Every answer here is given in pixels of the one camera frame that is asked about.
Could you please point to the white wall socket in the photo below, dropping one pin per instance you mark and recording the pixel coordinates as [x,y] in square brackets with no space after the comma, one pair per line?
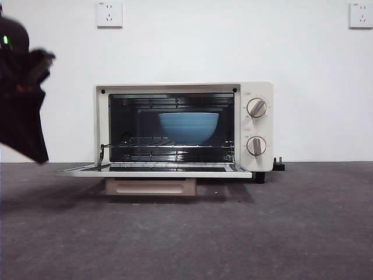
[109,14]
[361,16]

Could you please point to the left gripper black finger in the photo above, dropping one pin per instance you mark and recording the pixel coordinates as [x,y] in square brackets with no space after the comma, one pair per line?
[35,116]
[14,128]

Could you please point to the beige oven knob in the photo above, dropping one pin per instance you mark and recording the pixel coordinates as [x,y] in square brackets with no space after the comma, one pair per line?
[256,108]
[256,146]

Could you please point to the cream Toshiba toaster oven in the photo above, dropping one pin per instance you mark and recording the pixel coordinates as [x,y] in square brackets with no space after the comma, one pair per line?
[258,87]

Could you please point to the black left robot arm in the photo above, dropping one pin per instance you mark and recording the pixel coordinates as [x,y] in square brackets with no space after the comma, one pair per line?
[11,35]

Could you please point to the black power plug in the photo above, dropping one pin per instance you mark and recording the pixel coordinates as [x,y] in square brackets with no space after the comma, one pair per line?
[278,165]

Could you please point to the blue ribbed bowl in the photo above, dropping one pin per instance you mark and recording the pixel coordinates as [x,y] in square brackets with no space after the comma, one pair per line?
[189,128]

